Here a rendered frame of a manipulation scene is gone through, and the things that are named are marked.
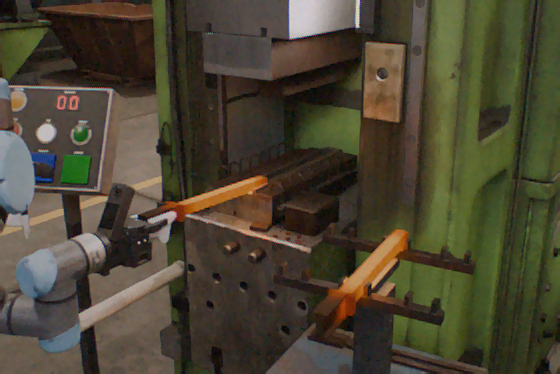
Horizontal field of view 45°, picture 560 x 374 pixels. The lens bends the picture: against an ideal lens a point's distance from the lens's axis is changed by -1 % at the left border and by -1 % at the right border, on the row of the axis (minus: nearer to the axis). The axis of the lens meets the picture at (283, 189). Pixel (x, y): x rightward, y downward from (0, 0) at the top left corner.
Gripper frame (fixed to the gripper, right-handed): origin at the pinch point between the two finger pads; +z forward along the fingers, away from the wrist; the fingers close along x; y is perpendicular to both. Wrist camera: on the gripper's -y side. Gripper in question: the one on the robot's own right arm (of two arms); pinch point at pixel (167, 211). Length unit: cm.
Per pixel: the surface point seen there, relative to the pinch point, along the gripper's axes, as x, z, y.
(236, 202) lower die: -3.4, 27.5, 6.3
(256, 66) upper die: 3.9, 26.5, -28.0
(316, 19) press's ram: 13, 37, -38
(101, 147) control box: -39.8, 16.9, -4.6
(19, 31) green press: -458, 284, 3
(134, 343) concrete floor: -95, 72, 99
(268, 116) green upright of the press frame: -19, 62, -8
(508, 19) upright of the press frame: 44, 78, -38
